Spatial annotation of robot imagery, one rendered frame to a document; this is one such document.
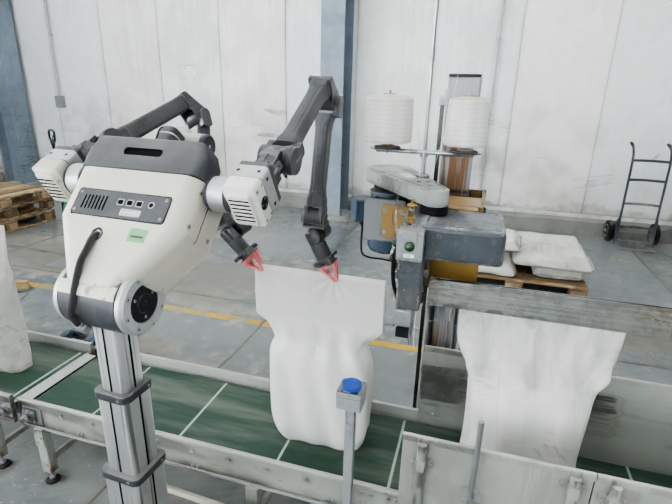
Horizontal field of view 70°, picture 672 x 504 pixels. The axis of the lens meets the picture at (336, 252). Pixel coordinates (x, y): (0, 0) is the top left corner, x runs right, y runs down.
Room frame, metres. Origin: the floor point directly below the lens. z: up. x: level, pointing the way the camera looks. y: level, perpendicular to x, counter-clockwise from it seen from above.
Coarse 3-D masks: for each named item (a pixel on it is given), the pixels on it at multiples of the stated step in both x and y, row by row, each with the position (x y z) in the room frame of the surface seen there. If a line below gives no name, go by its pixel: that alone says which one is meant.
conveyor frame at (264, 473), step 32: (256, 384) 1.89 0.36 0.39; (64, 416) 1.65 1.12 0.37; (96, 416) 1.60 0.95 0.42; (416, 416) 1.69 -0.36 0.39; (160, 448) 1.53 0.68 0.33; (192, 448) 1.48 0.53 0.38; (224, 448) 1.44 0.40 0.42; (256, 480) 1.41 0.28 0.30; (288, 480) 1.37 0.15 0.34; (320, 480) 1.34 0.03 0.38
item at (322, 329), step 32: (256, 288) 1.66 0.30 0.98; (288, 288) 1.62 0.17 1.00; (320, 288) 1.58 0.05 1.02; (352, 288) 1.55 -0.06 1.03; (384, 288) 1.52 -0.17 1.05; (288, 320) 1.61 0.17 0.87; (320, 320) 1.58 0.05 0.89; (352, 320) 1.55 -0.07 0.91; (288, 352) 1.54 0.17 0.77; (320, 352) 1.51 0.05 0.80; (352, 352) 1.48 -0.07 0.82; (288, 384) 1.54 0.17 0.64; (320, 384) 1.49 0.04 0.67; (288, 416) 1.53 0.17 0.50; (320, 416) 1.49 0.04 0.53
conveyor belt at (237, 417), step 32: (64, 384) 1.87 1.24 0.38; (96, 384) 1.87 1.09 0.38; (160, 384) 1.88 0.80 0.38; (192, 384) 1.89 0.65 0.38; (224, 384) 1.90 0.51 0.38; (160, 416) 1.66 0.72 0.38; (192, 416) 1.66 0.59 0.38; (224, 416) 1.67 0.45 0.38; (256, 416) 1.67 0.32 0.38; (384, 416) 1.70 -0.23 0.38; (256, 448) 1.49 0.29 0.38; (288, 448) 1.49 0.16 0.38; (320, 448) 1.50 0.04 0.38; (384, 448) 1.50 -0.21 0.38; (384, 480) 1.34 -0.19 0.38; (640, 480) 1.38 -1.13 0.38
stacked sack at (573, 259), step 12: (516, 252) 4.04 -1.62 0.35; (528, 252) 3.96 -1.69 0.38; (540, 252) 3.99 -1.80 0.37; (552, 252) 3.96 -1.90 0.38; (564, 252) 3.95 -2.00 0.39; (576, 252) 3.96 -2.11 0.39; (528, 264) 3.89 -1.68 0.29; (540, 264) 3.86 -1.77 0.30; (552, 264) 3.84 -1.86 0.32; (564, 264) 3.80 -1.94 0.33; (576, 264) 3.78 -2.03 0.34; (588, 264) 3.76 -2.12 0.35
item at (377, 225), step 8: (368, 200) 1.76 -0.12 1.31; (376, 200) 1.75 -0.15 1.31; (384, 200) 1.74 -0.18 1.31; (392, 200) 1.73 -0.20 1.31; (400, 200) 1.73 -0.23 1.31; (368, 208) 1.76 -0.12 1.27; (376, 208) 1.75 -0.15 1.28; (384, 208) 1.73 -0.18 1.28; (392, 208) 1.72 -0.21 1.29; (400, 208) 1.71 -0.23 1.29; (368, 216) 1.76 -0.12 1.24; (376, 216) 1.75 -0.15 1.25; (384, 216) 1.73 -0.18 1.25; (400, 216) 1.71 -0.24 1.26; (368, 224) 1.76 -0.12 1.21; (376, 224) 1.75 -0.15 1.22; (384, 224) 1.73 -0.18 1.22; (392, 224) 1.72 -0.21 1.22; (400, 224) 1.71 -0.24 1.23; (368, 232) 1.76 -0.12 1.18; (376, 232) 1.75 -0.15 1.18; (384, 232) 1.72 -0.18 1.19; (392, 232) 1.72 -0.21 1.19; (384, 240) 1.74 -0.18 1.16; (392, 240) 1.73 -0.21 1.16
